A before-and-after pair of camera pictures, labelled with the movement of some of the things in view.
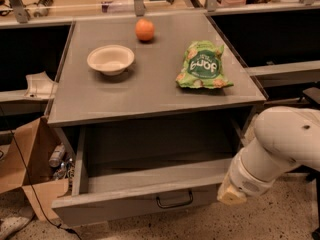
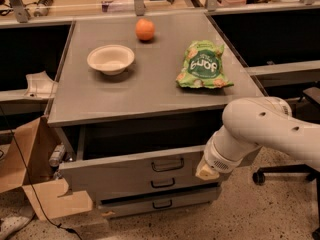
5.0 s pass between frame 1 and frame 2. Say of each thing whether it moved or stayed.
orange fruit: stayed
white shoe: stayed
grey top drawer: moved
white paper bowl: stayed
